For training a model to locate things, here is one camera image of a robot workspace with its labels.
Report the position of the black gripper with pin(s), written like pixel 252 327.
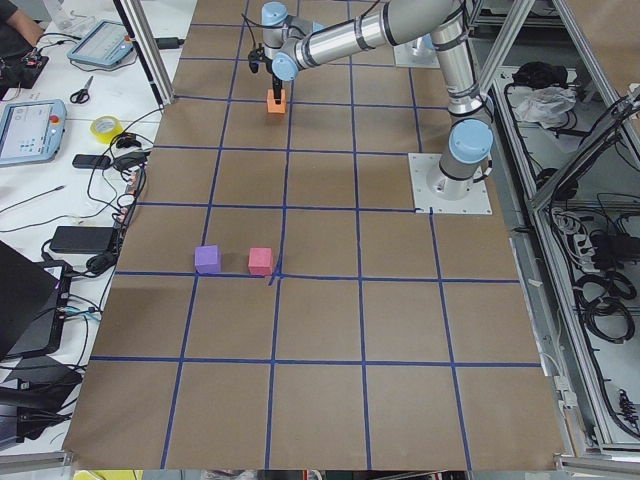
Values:
pixel 275 83

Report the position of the orange foam block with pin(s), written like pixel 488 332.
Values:
pixel 276 104

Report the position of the pink foam block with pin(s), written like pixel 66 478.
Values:
pixel 261 261

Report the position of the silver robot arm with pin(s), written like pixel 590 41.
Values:
pixel 422 34

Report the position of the blue teach pendant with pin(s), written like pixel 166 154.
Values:
pixel 31 132
pixel 105 46

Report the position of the yellow tape roll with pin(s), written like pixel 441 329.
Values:
pixel 106 128

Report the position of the purple foam block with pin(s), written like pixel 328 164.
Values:
pixel 207 259

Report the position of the black scissors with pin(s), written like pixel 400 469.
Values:
pixel 82 95

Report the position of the black phone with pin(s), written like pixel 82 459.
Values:
pixel 91 161

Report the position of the black power adapter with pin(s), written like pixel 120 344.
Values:
pixel 81 239

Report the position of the crumpled white cloth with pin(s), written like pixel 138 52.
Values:
pixel 548 107

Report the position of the black laptop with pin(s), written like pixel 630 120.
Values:
pixel 33 298

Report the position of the aluminium frame post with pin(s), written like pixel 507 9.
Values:
pixel 137 26

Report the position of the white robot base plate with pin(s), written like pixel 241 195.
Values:
pixel 434 192

